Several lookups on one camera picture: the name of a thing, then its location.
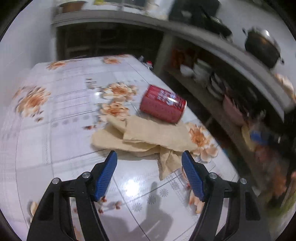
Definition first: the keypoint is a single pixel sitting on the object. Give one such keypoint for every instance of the pink basin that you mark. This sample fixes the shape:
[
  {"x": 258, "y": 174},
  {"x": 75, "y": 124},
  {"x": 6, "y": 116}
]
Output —
[{"x": 233, "y": 111}]

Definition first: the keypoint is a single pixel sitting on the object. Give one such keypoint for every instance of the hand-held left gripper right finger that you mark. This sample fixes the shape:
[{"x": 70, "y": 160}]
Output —
[{"x": 192, "y": 176}]

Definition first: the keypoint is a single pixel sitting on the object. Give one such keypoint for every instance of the yellowish plastic bag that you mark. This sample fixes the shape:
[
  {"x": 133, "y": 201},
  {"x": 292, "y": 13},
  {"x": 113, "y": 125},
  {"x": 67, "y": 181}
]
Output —
[{"x": 247, "y": 136}]

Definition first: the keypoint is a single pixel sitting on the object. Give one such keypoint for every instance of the clear plastic bag red contents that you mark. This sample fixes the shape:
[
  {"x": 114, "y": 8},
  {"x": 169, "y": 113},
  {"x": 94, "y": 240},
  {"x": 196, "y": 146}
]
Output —
[{"x": 272, "y": 171}]

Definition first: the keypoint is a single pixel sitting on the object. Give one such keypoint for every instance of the black pot with lid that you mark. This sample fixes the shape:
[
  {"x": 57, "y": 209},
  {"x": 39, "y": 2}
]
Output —
[{"x": 262, "y": 49}]

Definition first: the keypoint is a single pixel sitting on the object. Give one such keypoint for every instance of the stack of plates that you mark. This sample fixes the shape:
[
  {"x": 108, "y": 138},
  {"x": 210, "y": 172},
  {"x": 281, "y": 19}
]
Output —
[{"x": 215, "y": 87}]

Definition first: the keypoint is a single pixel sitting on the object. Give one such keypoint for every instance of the concrete kitchen counter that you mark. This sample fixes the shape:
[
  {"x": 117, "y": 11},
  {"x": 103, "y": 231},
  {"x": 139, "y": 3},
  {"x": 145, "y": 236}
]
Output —
[{"x": 208, "y": 44}]

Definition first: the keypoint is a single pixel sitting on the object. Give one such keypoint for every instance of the beige cloth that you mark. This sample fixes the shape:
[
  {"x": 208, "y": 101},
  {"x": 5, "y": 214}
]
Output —
[{"x": 148, "y": 134}]

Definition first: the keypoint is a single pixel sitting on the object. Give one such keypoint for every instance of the stack of white bowls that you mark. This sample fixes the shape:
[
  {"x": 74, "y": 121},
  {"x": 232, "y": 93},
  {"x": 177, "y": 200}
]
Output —
[{"x": 201, "y": 68}]

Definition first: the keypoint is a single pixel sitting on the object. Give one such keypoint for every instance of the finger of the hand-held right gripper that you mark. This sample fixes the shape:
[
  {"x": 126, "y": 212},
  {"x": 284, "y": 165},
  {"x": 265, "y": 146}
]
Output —
[{"x": 257, "y": 137}]

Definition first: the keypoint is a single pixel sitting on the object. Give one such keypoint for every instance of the pink cloth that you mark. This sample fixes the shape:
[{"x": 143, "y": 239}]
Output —
[{"x": 285, "y": 84}]

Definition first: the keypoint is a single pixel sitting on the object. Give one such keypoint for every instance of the black wok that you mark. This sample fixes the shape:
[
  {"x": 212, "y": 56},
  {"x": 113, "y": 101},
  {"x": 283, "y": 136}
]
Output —
[{"x": 203, "y": 18}]

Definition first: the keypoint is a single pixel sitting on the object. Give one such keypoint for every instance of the floral tablecloth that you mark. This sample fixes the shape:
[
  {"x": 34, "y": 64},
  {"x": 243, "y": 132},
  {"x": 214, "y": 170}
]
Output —
[{"x": 69, "y": 115}]

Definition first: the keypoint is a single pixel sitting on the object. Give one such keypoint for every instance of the red drink can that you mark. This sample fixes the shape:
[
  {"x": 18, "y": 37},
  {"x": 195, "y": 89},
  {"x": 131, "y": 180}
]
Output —
[{"x": 161, "y": 106}]

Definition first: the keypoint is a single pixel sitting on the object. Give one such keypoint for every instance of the cooking oil bottle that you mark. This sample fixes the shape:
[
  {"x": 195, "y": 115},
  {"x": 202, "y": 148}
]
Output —
[{"x": 149, "y": 64}]

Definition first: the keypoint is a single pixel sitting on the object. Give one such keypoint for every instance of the red box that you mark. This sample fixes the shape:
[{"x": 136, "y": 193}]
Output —
[{"x": 182, "y": 56}]

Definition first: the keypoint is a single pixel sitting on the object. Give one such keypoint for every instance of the brown bowl on counter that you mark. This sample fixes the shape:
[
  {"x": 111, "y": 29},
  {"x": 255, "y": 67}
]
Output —
[{"x": 71, "y": 6}]

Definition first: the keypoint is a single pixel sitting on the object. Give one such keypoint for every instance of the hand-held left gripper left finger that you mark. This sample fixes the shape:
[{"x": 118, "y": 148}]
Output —
[{"x": 106, "y": 173}]

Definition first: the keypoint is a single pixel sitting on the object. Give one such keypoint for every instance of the white bowl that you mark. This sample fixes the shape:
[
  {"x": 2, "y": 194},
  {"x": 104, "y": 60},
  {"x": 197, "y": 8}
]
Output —
[{"x": 186, "y": 70}]

